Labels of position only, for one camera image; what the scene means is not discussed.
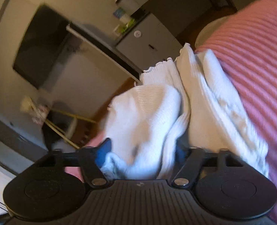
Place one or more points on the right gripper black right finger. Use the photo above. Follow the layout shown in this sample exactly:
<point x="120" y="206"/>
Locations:
<point x="189" y="172"/>

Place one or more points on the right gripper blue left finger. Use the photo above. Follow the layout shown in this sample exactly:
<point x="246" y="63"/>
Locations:
<point x="91" y="159"/>

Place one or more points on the white ribbed knit sweater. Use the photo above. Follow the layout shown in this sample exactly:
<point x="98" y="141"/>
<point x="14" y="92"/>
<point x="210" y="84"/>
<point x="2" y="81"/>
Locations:
<point x="190" y="95"/>

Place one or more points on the round two-tier side table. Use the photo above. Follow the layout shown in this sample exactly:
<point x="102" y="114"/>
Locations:
<point x="73" y="129"/>

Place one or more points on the wrapped flower bouquet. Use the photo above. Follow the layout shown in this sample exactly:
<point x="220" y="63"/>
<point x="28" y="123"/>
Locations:
<point x="38" y="112"/>

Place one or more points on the tall white standing panel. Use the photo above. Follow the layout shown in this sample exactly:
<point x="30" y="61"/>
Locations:
<point x="105" y="46"/>

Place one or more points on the grey bedside cabinet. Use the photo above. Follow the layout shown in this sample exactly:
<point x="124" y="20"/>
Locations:
<point x="149" y="43"/>

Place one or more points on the grey dressing table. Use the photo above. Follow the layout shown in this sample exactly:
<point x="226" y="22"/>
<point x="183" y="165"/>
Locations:
<point x="183" y="18"/>

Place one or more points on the wall mounted black television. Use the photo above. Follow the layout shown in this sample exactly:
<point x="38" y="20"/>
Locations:
<point x="41" y="45"/>

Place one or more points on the pink corduroy bedspread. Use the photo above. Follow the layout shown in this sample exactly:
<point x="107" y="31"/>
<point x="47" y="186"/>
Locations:
<point x="246" y="48"/>

